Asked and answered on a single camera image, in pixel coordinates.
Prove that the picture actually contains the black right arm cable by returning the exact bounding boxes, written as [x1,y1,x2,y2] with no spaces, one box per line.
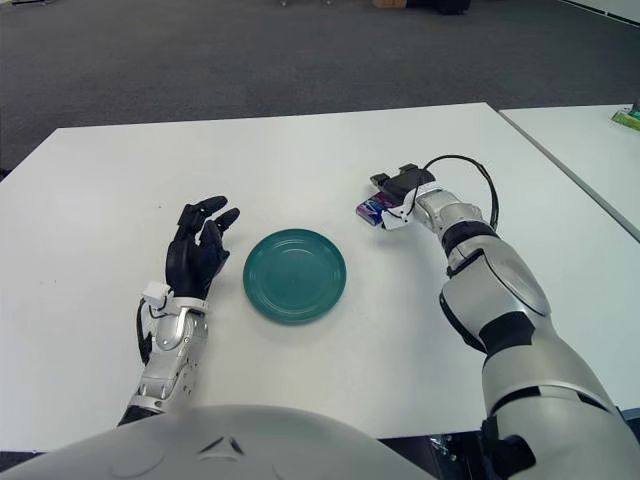
[422,154,501,229]

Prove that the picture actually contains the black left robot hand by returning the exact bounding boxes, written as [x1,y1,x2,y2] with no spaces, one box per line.
[165,195,241,297]

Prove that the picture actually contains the grey robot torso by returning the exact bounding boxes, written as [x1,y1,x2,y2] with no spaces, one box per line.
[0,404,436,480]

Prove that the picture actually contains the white neighbouring table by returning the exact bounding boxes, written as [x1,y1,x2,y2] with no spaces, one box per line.
[499,103,640,236]

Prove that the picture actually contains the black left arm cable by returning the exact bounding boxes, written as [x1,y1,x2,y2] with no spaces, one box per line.
[135,302,156,366]

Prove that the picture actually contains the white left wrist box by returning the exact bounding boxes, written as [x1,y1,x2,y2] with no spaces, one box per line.
[141,281,174,309]

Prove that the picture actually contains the black bulky bag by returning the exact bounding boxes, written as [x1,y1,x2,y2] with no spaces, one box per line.
[405,0,472,15]

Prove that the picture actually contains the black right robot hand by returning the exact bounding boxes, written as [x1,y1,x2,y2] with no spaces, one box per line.
[369,162,437,206]

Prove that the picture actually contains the green small box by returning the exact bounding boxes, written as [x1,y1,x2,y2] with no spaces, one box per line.
[610,103,640,130]

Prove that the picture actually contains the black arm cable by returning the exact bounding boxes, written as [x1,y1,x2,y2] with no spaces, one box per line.
[422,154,501,229]
[135,302,156,366]

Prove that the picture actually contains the green round plate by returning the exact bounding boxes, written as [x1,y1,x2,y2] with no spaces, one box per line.
[242,228,348,326]

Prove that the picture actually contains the purple blue gum pack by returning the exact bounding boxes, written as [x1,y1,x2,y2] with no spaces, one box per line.
[355,191,401,227]

